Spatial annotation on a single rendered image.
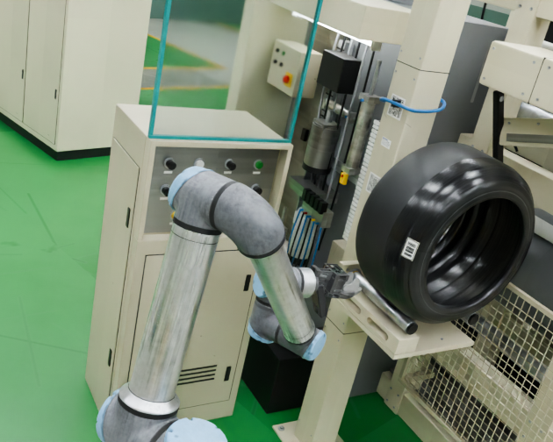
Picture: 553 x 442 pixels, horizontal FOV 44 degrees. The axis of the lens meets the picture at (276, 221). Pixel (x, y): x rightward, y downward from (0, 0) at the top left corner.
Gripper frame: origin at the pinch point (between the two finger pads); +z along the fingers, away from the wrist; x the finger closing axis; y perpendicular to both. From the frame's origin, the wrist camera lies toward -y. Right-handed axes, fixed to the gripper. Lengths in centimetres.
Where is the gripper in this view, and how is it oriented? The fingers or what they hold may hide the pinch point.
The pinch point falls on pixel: (356, 290)
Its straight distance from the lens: 216.0
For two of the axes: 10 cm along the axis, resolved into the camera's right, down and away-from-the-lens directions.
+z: 8.3, 0.8, 5.6
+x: -4.7, -4.4, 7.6
